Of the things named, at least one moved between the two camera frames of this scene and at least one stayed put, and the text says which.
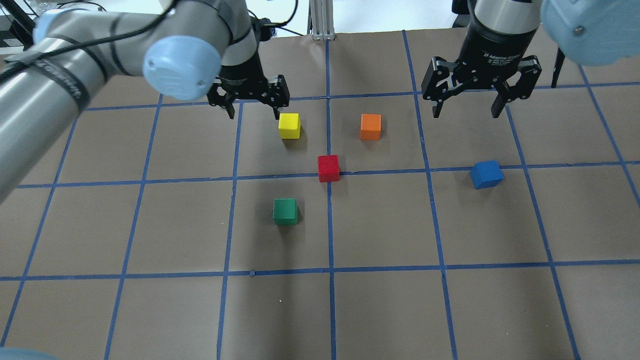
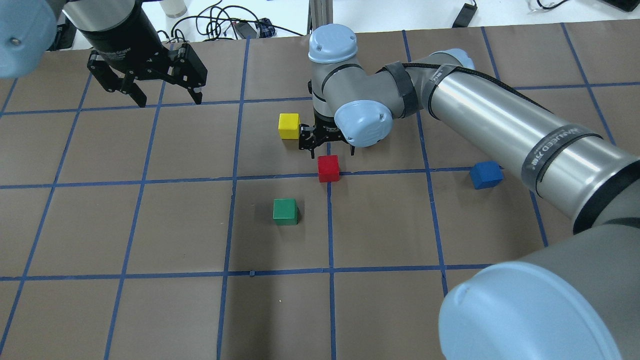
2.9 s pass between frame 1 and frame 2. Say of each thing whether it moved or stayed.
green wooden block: stayed
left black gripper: moved
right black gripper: moved
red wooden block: stayed
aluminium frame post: stayed
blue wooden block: stayed
